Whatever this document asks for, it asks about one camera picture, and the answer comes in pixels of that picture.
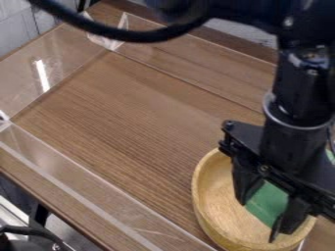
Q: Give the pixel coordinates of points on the black table leg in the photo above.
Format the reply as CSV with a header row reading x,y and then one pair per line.
x,y
40,214

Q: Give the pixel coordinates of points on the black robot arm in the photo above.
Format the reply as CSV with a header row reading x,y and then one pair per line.
x,y
303,90

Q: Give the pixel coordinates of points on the clear acrylic corner bracket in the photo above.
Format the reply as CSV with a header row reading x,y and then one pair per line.
x,y
104,42

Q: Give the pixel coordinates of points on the clear acrylic front wall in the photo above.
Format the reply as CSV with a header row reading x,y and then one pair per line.
x,y
115,220

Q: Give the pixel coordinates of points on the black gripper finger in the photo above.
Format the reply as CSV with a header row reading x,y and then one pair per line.
x,y
247,179
290,220

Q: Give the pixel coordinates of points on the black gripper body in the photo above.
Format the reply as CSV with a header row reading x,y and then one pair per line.
x,y
290,145

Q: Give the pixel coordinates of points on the green rectangular block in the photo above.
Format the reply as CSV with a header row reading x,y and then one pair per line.
x,y
270,199

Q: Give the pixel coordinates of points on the brown wooden bowl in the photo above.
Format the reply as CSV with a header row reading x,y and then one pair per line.
x,y
226,221

